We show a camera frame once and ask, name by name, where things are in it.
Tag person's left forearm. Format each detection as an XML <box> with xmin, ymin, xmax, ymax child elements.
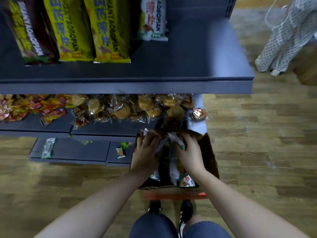
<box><xmin>33</xmin><ymin>171</ymin><xmax>149</xmax><ymax>238</ymax></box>

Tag sealed brown shipping carton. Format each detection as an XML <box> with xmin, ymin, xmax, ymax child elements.
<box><xmin>292</xmin><ymin>44</ymin><xmax>317</xmax><ymax>86</ymax></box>

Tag person's right shoe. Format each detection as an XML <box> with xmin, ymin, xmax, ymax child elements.
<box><xmin>177</xmin><ymin>199</ymin><xmax>194</xmax><ymax>238</ymax></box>

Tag pile of wrapped buns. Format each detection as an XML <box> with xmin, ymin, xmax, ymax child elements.
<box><xmin>71</xmin><ymin>93</ymin><xmax>196</xmax><ymax>129</ymax></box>

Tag brown cardboard box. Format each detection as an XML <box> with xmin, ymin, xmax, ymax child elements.
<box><xmin>130</xmin><ymin>129</ymin><xmax>220</xmax><ymax>200</ymax></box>

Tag red label pastry packet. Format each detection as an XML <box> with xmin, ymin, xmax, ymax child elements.
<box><xmin>191</xmin><ymin>107</ymin><xmax>208</xmax><ymax>122</ymax></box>

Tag person's right forearm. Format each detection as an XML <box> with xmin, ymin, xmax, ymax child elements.
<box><xmin>195</xmin><ymin>171</ymin><xmax>310</xmax><ymax>238</ymax></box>

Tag person's right leg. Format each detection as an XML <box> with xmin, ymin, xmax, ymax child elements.
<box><xmin>184</xmin><ymin>215</ymin><xmax>206</xmax><ymax>227</ymax></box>

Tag person's shoe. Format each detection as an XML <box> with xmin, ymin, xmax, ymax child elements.
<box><xmin>177</xmin><ymin>199</ymin><xmax>194</xmax><ymax>238</ymax></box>
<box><xmin>148</xmin><ymin>200</ymin><xmax>162</xmax><ymax>214</ymax></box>

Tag dark blue metal shelf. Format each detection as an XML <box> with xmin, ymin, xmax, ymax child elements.
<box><xmin>0</xmin><ymin>0</ymin><xmax>255</xmax><ymax>168</ymax></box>

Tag pile of white snacks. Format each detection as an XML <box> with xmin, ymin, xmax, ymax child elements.
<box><xmin>150</xmin><ymin>158</ymin><xmax>196</xmax><ymax>188</ymax></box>

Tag pile of red orange packets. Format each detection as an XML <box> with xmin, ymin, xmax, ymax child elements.
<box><xmin>0</xmin><ymin>94</ymin><xmax>74</xmax><ymax>127</ymax></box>

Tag person's left shoe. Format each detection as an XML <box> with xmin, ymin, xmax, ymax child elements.
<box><xmin>148</xmin><ymin>200</ymin><xmax>162</xmax><ymax>214</ymax></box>

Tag dark blue shorts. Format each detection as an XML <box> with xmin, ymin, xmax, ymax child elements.
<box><xmin>128</xmin><ymin>212</ymin><xmax>232</xmax><ymax>238</ymax></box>

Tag brown snack packet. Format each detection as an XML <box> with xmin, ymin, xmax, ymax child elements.
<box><xmin>0</xmin><ymin>0</ymin><xmax>60</xmax><ymax>66</ymax></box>

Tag person's right hand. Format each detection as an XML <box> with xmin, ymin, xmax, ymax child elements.
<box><xmin>173</xmin><ymin>132</ymin><xmax>207</xmax><ymax>179</ymax></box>

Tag white snack packet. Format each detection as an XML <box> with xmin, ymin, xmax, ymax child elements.
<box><xmin>138</xmin><ymin>0</ymin><xmax>169</xmax><ymax>42</ymax></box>
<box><xmin>168</xmin><ymin>132</ymin><xmax>186</xmax><ymax>151</ymax></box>
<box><xmin>143</xmin><ymin>128</ymin><xmax>171</xmax><ymax>153</ymax></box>

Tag person's left hand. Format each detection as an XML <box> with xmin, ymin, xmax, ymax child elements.
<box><xmin>130</xmin><ymin>133</ymin><xmax>163</xmax><ymax>178</ymax></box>

